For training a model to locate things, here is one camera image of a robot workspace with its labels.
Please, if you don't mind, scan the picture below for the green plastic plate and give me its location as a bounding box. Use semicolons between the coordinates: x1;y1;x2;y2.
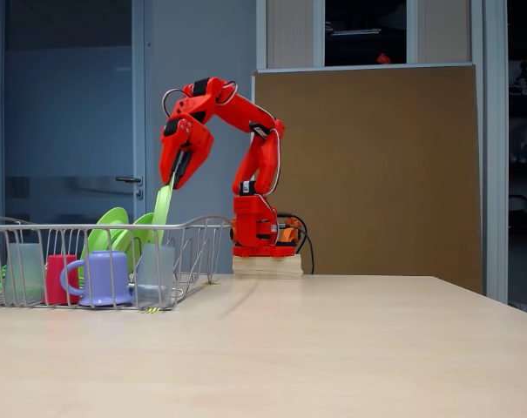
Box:
78;206;129;288
152;173;176;245
114;212;158;280

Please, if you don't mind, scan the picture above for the translucent grey plastic cup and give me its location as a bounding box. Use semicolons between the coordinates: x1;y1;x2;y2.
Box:
3;242;45;306
134;242;177;309

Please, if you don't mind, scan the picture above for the purple plastic mug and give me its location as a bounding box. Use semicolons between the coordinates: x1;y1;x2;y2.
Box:
60;249;136;307

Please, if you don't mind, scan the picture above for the red plastic cup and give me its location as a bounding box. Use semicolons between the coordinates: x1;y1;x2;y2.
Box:
43;254;81;306

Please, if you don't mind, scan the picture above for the grey glass door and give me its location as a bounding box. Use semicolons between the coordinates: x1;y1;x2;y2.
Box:
0;0;146;271

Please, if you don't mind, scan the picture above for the orange table clamp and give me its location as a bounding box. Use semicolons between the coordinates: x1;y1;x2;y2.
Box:
280;216;306;245

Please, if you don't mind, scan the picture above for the wooden base block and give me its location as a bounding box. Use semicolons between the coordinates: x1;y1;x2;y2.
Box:
232;254;304;278

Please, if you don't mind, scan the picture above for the brown pin board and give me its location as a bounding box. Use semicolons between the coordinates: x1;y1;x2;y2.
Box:
250;63;484;288

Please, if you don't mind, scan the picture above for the dark kettle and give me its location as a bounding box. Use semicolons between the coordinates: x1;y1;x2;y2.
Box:
509;194;527;227

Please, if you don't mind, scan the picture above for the dark open shelf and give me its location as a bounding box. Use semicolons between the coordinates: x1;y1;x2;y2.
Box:
506;0;527;306

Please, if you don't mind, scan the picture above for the small flexible tripod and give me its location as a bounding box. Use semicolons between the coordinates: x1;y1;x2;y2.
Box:
509;60;527;97

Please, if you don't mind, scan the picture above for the metal wire dish rack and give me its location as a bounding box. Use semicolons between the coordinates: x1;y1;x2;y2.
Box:
0;214;233;311

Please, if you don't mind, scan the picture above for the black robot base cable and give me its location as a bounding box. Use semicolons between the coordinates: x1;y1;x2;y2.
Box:
276;211;315;275

